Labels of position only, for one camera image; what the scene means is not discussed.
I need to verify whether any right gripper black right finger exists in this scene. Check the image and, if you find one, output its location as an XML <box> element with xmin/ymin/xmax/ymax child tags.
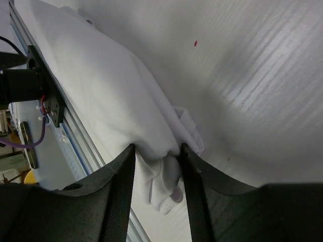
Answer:
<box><xmin>180</xmin><ymin>144</ymin><xmax>322</xmax><ymax>241</ymax></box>

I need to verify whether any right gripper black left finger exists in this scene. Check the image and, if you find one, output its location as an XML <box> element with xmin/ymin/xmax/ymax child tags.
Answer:
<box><xmin>1</xmin><ymin>145</ymin><xmax>135</xmax><ymax>241</ymax></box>

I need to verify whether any white t shirt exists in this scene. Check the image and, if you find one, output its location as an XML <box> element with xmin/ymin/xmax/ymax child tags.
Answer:
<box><xmin>15</xmin><ymin>1</ymin><xmax>204</xmax><ymax>214</ymax></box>

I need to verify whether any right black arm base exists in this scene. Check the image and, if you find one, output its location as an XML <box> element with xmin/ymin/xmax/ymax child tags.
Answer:
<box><xmin>1</xmin><ymin>45</ymin><xmax>66</xmax><ymax>128</ymax></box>

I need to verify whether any aluminium mounting rail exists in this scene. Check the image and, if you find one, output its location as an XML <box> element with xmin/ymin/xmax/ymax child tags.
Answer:
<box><xmin>5</xmin><ymin>1</ymin><xmax>148</xmax><ymax>241</ymax></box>

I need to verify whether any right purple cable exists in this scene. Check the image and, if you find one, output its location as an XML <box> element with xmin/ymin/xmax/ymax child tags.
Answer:
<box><xmin>0</xmin><ymin>117</ymin><xmax>47</xmax><ymax>148</ymax></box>

